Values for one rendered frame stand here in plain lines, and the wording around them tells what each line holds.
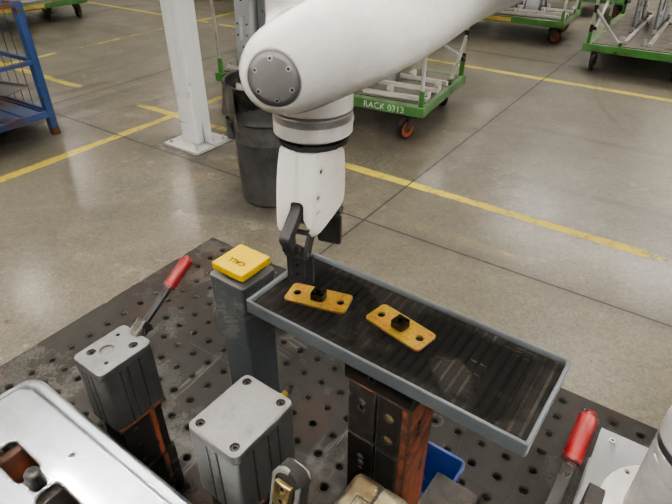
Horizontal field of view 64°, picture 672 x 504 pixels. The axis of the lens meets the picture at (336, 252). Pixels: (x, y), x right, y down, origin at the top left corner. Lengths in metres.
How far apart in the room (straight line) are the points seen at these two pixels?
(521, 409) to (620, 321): 2.15
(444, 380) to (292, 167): 0.28
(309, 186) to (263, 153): 2.55
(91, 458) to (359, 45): 0.60
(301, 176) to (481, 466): 0.74
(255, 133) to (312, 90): 2.62
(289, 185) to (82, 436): 0.45
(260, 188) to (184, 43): 1.23
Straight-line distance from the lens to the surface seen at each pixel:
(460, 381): 0.62
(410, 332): 0.66
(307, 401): 1.19
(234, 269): 0.77
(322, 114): 0.54
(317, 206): 0.57
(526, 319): 2.58
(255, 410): 0.65
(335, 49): 0.44
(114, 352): 0.84
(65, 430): 0.85
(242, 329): 0.82
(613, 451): 1.11
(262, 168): 3.15
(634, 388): 2.44
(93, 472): 0.79
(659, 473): 0.91
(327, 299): 0.70
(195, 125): 4.13
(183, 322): 1.42
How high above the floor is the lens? 1.60
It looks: 34 degrees down
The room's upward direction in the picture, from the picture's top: straight up
